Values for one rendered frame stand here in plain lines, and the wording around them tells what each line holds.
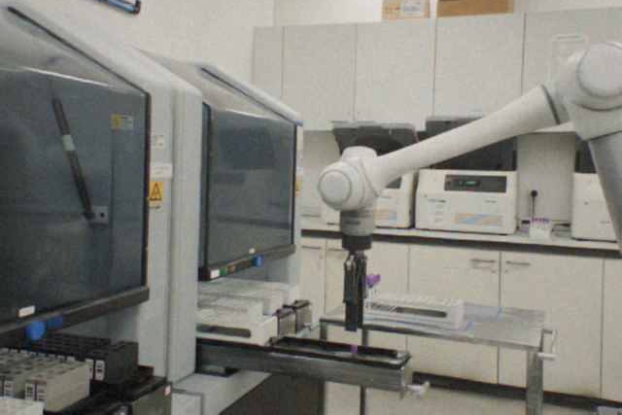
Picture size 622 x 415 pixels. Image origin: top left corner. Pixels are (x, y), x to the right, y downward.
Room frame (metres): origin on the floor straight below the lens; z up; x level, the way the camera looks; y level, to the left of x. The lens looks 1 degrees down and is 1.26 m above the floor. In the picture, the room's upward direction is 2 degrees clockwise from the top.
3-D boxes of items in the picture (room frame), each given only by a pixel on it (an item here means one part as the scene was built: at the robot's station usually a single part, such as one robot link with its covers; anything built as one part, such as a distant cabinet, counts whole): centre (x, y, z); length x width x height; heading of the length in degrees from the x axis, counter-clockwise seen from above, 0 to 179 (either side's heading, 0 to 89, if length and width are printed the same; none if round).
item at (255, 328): (1.70, 0.24, 0.83); 0.30 x 0.10 x 0.06; 71
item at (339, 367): (1.64, 0.07, 0.78); 0.73 x 0.14 x 0.09; 71
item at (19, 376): (1.21, 0.50, 0.85); 0.12 x 0.02 x 0.06; 160
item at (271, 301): (2.03, 0.24, 0.83); 0.30 x 0.10 x 0.06; 71
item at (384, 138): (4.23, -0.40, 1.22); 0.62 x 0.56 x 0.64; 159
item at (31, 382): (1.19, 0.46, 0.85); 0.12 x 0.02 x 0.06; 160
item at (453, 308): (1.92, -0.29, 0.85); 0.30 x 0.10 x 0.06; 68
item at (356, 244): (1.61, -0.11, 1.05); 0.08 x 0.07 x 0.09; 161
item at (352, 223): (1.61, -0.11, 1.12); 0.09 x 0.09 x 0.06
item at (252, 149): (2.00, 0.40, 1.28); 0.61 x 0.51 x 0.63; 161
